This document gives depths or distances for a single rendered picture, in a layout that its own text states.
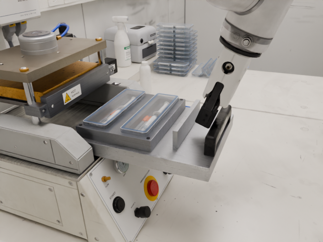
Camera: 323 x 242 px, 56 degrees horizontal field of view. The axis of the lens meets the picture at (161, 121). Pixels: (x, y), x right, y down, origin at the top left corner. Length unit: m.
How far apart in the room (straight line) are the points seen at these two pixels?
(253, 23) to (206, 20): 2.64
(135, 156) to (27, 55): 0.32
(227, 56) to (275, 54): 2.59
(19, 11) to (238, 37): 0.58
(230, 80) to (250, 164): 0.46
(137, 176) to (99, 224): 0.15
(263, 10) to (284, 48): 2.60
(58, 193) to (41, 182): 0.04
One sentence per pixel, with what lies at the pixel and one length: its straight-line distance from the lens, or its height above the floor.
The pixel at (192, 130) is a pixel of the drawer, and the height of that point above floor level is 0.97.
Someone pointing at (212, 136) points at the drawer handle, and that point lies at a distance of 0.54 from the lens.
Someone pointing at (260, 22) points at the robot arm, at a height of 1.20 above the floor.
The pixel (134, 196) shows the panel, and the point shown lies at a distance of 0.71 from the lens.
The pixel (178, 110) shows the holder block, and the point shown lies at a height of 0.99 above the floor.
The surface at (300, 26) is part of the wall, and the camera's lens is 3.04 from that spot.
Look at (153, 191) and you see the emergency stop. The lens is 0.75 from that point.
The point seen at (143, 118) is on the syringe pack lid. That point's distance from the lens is 0.61.
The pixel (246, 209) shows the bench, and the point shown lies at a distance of 0.79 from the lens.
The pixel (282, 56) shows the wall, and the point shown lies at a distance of 3.10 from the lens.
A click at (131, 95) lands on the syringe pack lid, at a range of 0.72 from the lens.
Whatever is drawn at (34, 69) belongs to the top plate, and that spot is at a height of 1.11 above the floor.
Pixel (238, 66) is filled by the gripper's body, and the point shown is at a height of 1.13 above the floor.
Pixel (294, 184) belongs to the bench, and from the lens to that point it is 0.90.
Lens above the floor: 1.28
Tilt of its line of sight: 28 degrees down
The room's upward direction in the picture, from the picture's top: 1 degrees counter-clockwise
